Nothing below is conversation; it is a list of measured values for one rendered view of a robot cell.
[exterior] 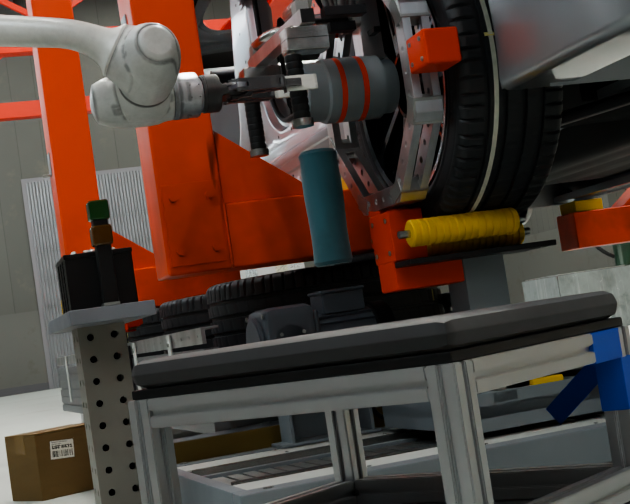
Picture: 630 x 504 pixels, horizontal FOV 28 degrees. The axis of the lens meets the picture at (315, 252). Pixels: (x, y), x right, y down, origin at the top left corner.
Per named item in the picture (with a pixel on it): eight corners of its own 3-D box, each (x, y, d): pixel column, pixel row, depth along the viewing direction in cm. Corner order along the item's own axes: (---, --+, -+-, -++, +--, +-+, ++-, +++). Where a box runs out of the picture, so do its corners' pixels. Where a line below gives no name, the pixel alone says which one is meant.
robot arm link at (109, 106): (171, 133, 247) (181, 104, 235) (92, 141, 242) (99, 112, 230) (161, 84, 250) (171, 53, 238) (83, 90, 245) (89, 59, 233)
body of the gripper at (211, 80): (197, 117, 249) (242, 113, 252) (206, 108, 241) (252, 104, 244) (191, 80, 250) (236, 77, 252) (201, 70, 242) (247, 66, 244)
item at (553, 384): (633, 410, 258) (625, 362, 258) (475, 439, 247) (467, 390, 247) (522, 406, 305) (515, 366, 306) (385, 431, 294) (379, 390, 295)
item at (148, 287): (244, 294, 505) (231, 210, 507) (114, 312, 488) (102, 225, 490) (234, 297, 521) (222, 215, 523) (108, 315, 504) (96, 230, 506)
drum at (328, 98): (406, 110, 270) (396, 46, 271) (313, 119, 264) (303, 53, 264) (383, 123, 284) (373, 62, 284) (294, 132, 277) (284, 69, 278)
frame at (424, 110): (458, 188, 250) (416, -77, 253) (427, 192, 248) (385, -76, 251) (365, 222, 301) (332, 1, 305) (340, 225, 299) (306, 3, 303)
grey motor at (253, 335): (449, 422, 296) (426, 275, 298) (279, 452, 283) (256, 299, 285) (419, 420, 313) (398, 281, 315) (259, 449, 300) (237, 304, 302)
